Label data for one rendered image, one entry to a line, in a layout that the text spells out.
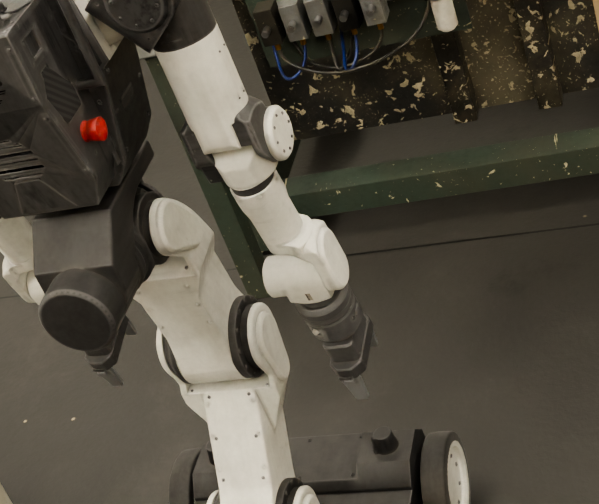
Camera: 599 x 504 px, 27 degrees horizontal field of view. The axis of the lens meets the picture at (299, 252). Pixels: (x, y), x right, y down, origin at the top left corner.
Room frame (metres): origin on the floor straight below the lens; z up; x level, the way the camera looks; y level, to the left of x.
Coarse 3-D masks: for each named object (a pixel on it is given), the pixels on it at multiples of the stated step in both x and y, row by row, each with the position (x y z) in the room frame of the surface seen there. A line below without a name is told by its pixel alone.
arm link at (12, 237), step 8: (0, 224) 1.73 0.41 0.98; (8, 224) 1.74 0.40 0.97; (16, 224) 1.75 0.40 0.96; (24, 224) 1.77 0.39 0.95; (0, 232) 1.74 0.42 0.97; (8, 232) 1.74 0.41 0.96; (16, 232) 1.75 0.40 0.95; (24, 232) 1.76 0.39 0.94; (0, 240) 1.74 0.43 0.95; (8, 240) 1.74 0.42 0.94; (16, 240) 1.75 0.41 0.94; (24, 240) 1.76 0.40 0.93; (32, 240) 1.77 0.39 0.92; (0, 248) 1.76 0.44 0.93; (8, 248) 1.75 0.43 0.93; (16, 248) 1.75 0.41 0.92; (24, 248) 1.76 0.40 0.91; (32, 248) 1.76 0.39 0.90; (8, 256) 1.76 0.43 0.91; (16, 256) 1.76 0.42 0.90; (24, 256) 1.76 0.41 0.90; (32, 256) 1.76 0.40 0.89
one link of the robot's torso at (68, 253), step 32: (128, 192) 1.58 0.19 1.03; (32, 224) 1.58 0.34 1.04; (64, 224) 1.55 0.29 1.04; (96, 224) 1.53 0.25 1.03; (128, 224) 1.55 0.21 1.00; (64, 256) 1.52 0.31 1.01; (96, 256) 1.50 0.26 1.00; (128, 256) 1.52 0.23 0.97; (64, 288) 1.46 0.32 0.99; (96, 288) 1.46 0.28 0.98; (128, 288) 1.49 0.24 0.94; (64, 320) 1.47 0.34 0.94; (96, 320) 1.45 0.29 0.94
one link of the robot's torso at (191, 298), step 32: (160, 224) 1.58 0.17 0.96; (192, 224) 1.66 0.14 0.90; (192, 256) 1.64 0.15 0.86; (160, 288) 1.67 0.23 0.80; (192, 288) 1.65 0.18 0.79; (224, 288) 1.74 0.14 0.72; (160, 320) 1.70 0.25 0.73; (192, 320) 1.68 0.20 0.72; (224, 320) 1.70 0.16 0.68; (192, 352) 1.70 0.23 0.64; (224, 352) 1.67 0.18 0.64
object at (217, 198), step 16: (160, 64) 2.70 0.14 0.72; (160, 80) 2.70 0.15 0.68; (176, 112) 2.70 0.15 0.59; (176, 128) 2.71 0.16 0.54; (208, 192) 2.71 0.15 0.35; (224, 192) 2.69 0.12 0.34; (224, 208) 2.70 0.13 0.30; (240, 208) 2.72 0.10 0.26; (224, 224) 2.70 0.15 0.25; (240, 224) 2.69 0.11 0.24; (224, 240) 2.71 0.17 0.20; (240, 240) 2.69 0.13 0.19; (256, 240) 2.74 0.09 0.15; (240, 256) 2.70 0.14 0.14; (256, 256) 2.70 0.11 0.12; (240, 272) 2.71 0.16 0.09; (256, 272) 2.69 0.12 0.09; (256, 288) 2.70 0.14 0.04
